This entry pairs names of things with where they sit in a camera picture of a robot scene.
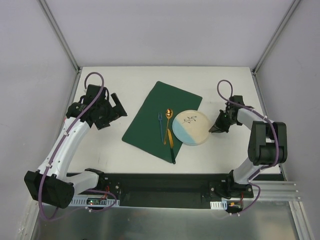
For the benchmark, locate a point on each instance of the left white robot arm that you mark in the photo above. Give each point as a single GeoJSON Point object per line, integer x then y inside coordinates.
{"type": "Point", "coordinates": [50, 183]}

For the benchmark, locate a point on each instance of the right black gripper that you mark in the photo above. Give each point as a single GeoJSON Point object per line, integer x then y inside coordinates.
{"type": "Point", "coordinates": [222, 122]}

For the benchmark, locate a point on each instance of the gold knife black handle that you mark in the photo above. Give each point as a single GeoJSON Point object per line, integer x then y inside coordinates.
{"type": "Point", "coordinates": [171, 143]}

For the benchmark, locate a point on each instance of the aluminium frame post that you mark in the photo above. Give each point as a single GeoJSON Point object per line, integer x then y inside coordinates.
{"type": "Point", "coordinates": [58, 33]}
{"type": "Point", "coordinates": [277, 33]}

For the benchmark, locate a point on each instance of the left aluminium frame post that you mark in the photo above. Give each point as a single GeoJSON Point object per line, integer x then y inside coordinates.
{"type": "Point", "coordinates": [58, 33]}

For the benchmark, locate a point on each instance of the blue fork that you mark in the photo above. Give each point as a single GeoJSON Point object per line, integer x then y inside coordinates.
{"type": "Point", "coordinates": [160, 118]}

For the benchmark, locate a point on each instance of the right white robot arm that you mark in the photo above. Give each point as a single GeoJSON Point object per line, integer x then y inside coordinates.
{"type": "Point", "coordinates": [267, 146]}

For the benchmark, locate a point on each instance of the right white cable duct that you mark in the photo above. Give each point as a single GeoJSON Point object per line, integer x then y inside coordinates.
{"type": "Point", "coordinates": [218, 205]}

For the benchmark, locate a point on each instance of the cream and blue plate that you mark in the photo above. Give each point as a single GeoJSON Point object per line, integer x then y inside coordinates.
{"type": "Point", "coordinates": [191, 127]}

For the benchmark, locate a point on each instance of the white cable duct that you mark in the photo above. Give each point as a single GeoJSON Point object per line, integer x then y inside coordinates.
{"type": "Point", "coordinates": [218, 205]}
{"type": "Point", "coordinates": [96, 202]}

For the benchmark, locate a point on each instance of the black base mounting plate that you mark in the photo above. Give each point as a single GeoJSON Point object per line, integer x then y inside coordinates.
{"type": "Point", "coordinates": [165, 190]}

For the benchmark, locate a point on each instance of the right aluminium frame post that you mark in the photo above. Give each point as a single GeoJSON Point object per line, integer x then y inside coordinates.
{"type": "Point", "coordinates": [277, 33]}

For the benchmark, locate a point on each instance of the left white cable duct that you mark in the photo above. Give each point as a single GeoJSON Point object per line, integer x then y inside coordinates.
{"type": "Point", "coordinates": [96, 202]}

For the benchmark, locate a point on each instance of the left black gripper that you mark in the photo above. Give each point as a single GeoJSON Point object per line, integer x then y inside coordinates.
{"type": "Point", "coordinates": [110, 114]}

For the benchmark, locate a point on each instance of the aluminium rail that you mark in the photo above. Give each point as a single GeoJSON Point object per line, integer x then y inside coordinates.
{"type": "Point", "coordinates": [281, 191]}

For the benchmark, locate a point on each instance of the dark green placemat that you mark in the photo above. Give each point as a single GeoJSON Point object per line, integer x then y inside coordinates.
{"type": "Point", "coordinates": [144, 130]}

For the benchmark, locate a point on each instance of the gold spoon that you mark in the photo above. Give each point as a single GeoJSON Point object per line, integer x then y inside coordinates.
{"type": "Point", "coordinates": [168, 115]}

